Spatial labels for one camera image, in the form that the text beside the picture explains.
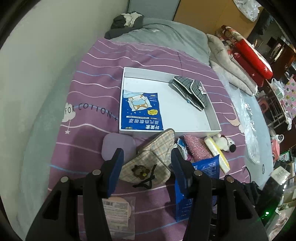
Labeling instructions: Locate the white plastic bag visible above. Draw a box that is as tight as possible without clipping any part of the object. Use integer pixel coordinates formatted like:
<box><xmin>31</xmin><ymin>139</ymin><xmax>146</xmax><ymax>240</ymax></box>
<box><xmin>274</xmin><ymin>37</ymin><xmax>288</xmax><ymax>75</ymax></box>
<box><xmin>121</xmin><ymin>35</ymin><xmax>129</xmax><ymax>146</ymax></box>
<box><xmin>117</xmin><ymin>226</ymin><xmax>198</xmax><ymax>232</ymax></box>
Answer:
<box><xmin>233</xmin><ymin>0</ymin><xmax>262</xmax><ymax>22</ymax></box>

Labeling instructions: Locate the clear bagged powder puff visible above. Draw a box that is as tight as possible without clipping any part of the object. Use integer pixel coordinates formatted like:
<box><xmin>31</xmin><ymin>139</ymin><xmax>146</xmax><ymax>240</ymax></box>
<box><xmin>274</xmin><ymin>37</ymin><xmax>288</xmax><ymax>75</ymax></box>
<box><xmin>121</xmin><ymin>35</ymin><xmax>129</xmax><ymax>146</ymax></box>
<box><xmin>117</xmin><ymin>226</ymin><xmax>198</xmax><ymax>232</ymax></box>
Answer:
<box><xmin>77</xmin><ymin>195</ymin><xmax>137</xmax><ymax>241</ymax></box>

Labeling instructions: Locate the beige folded quilt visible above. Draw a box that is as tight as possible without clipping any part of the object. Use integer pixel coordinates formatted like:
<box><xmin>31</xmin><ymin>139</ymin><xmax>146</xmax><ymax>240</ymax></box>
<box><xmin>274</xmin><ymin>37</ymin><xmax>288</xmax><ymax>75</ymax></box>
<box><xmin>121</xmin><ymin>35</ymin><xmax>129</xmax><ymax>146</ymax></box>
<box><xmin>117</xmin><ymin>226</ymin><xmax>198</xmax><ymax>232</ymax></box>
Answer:
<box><xmin>206</xmin><ymin>34</ymin><xmax>258</xmax><ymax>96</ymax></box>

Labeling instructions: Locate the yellow white packet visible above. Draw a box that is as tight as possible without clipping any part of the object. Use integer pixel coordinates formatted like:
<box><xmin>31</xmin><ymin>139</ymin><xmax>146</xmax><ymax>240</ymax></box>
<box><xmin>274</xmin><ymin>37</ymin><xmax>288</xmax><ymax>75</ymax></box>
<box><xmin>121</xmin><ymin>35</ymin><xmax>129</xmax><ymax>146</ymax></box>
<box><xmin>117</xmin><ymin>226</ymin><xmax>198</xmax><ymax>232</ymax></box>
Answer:
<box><xmin>204</xmin><ymin>136</ymin><xmax>230</xmax><ymax>174</ymax></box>

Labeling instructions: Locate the grey plaid pouch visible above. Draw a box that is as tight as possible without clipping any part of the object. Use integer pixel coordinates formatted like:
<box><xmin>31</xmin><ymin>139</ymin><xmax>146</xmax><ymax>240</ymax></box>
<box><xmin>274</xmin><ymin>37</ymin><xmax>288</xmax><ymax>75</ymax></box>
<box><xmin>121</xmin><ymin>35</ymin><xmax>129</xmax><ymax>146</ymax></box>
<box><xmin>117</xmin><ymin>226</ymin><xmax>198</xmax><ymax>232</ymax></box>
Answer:
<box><xmin>170</xmin><ymin>76</ymin><xmax>207</xmax><ymax>111</ymax></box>

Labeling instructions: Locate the pink glitter pouch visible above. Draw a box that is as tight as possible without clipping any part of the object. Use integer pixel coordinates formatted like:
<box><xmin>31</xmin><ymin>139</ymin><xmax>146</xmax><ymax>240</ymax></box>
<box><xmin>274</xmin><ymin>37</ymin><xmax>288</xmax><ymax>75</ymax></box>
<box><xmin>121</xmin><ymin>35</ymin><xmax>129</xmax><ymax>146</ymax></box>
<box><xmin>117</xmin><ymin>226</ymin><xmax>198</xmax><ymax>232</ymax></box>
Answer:
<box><xmin>184</xmin><ymin>135</ymin><xmax>213</xmax><ymax>162</ymax></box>

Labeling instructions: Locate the blue eye mask packet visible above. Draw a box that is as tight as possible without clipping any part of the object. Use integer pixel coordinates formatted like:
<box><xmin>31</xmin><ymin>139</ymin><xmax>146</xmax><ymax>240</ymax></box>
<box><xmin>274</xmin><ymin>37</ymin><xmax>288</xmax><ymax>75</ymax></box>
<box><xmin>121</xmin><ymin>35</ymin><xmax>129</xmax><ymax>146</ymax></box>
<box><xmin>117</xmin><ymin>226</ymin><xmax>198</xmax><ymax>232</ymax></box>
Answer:
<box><xmin>120</xmin><ymin>90</ymin><xmax>164</xmax><ymax>131</ymax></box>

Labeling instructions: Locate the grey headboard panel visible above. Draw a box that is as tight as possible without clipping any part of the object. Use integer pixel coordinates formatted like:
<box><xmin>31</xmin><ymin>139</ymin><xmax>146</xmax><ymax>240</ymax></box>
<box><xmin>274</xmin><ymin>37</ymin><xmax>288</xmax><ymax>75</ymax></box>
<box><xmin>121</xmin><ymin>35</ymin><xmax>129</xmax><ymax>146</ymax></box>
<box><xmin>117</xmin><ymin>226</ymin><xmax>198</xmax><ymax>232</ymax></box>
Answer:
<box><xmin>128</xmin><ymin>0</ymin><xmax>180</xmax><ymax>21</ymax></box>

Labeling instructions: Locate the grey blanket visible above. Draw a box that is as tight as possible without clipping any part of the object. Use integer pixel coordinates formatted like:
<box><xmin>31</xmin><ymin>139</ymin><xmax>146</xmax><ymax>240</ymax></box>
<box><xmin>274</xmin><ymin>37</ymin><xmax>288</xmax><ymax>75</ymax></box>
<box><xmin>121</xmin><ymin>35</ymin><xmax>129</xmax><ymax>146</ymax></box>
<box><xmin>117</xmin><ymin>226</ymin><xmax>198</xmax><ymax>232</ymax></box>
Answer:
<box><xmin>112</xmin><ymin>17</ymin><xmax>210</xmax><ymax>65</ymax></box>

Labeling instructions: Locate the lilac soft pad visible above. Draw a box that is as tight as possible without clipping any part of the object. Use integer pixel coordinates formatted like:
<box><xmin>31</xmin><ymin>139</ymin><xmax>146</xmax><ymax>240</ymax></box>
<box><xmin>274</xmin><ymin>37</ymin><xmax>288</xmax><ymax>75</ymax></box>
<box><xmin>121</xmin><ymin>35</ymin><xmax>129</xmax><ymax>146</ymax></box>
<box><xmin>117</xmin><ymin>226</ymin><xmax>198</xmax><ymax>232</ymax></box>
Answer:
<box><xmin>101</xmin><ymin>133</ymin><xmax>137</xmax><ymax>163</ymax></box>

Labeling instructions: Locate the small blue white sachet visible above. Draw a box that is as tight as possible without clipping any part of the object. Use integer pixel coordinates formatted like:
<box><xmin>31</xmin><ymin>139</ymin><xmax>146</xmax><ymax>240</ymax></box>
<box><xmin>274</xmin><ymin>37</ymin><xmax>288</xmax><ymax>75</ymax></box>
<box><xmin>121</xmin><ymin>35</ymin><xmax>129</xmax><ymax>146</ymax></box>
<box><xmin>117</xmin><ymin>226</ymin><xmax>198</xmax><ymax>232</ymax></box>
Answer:
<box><xmin>174</xmin><ymin>138</ymin><xmax>192</xmax><ymax>161</ymax></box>

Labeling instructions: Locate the white plush dog toy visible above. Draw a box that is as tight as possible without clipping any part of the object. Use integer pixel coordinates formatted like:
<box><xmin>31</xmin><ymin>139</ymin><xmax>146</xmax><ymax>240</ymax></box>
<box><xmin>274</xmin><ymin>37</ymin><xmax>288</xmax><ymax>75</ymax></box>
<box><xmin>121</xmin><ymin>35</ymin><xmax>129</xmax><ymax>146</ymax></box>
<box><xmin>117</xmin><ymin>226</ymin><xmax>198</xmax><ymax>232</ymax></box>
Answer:
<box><xmin>212</xmin><ymin>133</ymin><xmax>236</xmax><ymax>153</ymax></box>

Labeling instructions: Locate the red folded quilt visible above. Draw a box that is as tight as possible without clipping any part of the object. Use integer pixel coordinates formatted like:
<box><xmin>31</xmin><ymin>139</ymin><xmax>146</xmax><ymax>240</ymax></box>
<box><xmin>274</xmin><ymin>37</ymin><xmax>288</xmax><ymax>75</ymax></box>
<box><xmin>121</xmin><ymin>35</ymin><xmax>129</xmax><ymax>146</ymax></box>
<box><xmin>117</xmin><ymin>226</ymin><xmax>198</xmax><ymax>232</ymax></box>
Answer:
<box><xmin>216</xmin><ymin>25</ymin><xmax>273</xmax><ymax>87</ymax></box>

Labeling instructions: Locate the dark grey clothing bundle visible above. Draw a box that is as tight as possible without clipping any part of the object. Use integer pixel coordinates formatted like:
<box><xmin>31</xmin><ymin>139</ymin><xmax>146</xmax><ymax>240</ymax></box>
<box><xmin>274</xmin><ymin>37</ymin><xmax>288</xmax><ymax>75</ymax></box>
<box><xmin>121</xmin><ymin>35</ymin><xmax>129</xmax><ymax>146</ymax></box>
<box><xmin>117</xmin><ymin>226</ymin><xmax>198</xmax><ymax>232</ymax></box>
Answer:
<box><xmin>104</xmin><ymin>12</ymin><xmax>144</xmax><ymax>40</ymax></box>

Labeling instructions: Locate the white shallow cardboard box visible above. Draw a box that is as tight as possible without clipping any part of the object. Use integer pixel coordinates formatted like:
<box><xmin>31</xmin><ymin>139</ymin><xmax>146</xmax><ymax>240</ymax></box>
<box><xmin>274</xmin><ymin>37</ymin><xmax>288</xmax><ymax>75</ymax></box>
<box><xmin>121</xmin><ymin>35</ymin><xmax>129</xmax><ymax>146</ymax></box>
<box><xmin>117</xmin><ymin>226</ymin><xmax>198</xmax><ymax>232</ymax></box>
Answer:
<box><xmin>119</xmin><ymin>67</ymin><xmax>221</xmax><ymax>137</ymax></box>

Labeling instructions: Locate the clear plastic wrap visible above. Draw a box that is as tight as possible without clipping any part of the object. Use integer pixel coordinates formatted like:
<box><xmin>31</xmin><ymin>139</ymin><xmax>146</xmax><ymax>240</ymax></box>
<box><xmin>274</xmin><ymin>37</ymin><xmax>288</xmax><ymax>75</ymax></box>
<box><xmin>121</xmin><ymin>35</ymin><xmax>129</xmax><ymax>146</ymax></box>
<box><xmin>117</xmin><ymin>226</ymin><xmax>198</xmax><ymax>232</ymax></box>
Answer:
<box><xmin>215</xmin><ymin>70</ymin><xmax>261</xmax><ymax>165</ymax></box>

